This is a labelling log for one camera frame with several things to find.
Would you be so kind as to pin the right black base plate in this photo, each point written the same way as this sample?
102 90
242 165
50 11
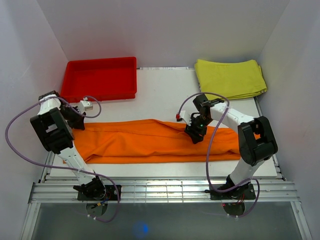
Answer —
244 192

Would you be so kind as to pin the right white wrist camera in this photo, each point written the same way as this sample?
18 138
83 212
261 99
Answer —
183 116

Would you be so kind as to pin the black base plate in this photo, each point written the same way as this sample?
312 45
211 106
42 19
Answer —
244 192
111 195

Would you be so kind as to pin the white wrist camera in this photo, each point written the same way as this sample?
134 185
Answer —
183 116
85 105

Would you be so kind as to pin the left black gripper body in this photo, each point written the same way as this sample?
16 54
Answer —
71 116

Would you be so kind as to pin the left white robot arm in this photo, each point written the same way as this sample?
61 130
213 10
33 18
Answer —
53 125

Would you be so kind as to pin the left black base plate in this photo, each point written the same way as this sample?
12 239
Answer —
111 195

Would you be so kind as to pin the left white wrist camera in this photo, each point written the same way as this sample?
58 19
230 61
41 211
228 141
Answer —
85 105

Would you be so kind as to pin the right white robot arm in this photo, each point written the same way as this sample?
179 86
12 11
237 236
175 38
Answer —
256 140

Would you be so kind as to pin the orange trousers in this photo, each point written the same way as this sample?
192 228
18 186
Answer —
151 141

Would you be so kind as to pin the red plastic tray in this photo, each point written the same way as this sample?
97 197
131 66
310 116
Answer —
105 79

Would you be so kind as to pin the folded yellow trousers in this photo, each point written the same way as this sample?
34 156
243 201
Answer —
234 81

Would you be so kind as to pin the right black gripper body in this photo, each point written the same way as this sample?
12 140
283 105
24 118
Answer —
198 125

